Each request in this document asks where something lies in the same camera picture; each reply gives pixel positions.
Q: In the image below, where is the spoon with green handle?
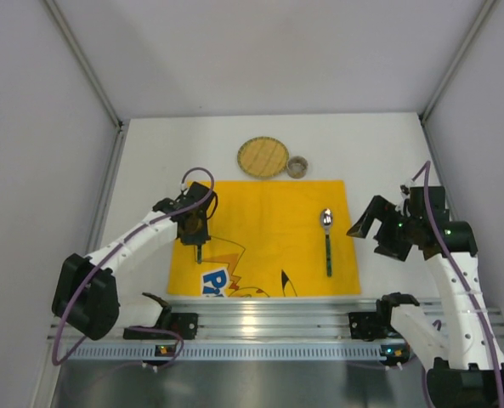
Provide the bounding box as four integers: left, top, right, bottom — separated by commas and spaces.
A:
320, 208, 333, 277

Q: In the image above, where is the yellow pikachu placemat cloth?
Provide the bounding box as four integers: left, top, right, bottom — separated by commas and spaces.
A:
167, 180, 361, 298

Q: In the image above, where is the speckled ceramic cup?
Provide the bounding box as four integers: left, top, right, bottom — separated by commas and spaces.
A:
286, 156, 309, 179

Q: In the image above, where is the round woven bamboo plate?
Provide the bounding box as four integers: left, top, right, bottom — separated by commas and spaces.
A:
237, 136, 289, 179

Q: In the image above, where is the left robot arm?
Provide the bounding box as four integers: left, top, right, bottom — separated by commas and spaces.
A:
52, 182, 217, 340

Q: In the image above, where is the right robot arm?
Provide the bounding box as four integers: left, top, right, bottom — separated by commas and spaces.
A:
347, 186, 504, 407

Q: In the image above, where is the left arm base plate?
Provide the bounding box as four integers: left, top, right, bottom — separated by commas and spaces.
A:
123, 312, 199, 340

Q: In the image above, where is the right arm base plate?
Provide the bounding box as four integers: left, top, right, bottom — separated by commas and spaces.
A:
348, 311, 402, 342

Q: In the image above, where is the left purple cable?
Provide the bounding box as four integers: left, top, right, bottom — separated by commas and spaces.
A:
51, 166, 218, 369

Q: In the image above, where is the aluminium mounting rail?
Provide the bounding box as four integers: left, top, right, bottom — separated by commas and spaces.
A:
47, 299, 504, 341

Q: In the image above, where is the slotted cable duct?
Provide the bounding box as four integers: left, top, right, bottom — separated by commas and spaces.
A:
71, 342, 411, 365

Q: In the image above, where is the right aluminium frame post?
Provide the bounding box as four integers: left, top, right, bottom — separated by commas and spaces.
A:
418, 0, 501, 126

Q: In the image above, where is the aluminium frame post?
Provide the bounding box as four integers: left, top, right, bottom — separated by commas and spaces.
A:
41, 0, 123, 129
418, 0, 501, 126

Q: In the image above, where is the left aluminium frame post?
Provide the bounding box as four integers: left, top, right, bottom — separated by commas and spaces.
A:
41, 0, 123, 129

